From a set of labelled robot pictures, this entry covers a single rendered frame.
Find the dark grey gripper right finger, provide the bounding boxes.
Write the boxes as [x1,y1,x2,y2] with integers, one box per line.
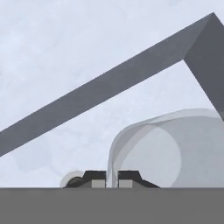
[117,170,161,189]

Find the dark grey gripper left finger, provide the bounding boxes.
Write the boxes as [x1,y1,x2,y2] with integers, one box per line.
[63,170,107,189]

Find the clear glass cup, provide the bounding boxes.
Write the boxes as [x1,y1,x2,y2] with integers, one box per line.
[106,108,224,189]

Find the pale round drain ring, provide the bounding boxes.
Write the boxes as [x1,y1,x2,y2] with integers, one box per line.
[59,170,86,189]

